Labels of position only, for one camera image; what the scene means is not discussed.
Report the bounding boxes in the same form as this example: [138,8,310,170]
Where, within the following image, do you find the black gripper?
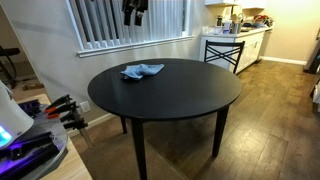
[121,0,150,27]

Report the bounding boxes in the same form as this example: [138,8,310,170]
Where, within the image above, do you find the blue towel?
[119,63,165,81]

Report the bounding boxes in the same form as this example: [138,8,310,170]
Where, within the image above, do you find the white window sill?
[77,34,195,59]

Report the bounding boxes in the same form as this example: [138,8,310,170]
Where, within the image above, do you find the white vertical window blinds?
[68,0,193,50]

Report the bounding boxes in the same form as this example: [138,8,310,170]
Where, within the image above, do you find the round black table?
[87,58,243,180]

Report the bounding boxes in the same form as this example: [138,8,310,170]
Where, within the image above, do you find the clear white jar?
[201,25,223,36]

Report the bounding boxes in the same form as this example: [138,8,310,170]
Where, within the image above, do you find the white container blue label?
[222,18,233,35]

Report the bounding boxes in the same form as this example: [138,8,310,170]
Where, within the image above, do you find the black metal chair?
[203,39,246,75]

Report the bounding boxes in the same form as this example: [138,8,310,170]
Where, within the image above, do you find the metal pot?
[230,21,243,35]

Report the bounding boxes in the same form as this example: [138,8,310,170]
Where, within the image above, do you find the white kitchen counter cabinet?
[198,26,274,74]

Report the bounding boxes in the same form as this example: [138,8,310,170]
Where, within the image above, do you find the red kitchen items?
[252,14,274,28]

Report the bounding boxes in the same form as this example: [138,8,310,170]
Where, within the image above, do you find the black bench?
[0,46,22,90]

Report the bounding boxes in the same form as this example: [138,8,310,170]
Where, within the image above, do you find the grey metal mounting plate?
[0,103,70,180]

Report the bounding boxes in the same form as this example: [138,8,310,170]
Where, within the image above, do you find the tan rug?
[69,116,188,180]

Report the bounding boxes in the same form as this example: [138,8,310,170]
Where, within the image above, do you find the white baseboard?
[259,55,308,66]

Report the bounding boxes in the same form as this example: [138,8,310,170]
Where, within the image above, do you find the white wall outlet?
[79,100,92,114]

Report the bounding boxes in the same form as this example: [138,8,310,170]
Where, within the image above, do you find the white upper wall cabinet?
[204,0,268,10]

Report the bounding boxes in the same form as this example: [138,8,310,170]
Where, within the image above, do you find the black bracket block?
[18,99,43,118]

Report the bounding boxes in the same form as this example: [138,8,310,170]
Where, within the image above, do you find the black aluminium rail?
[0,143,61,180]
[0,130,56,160]

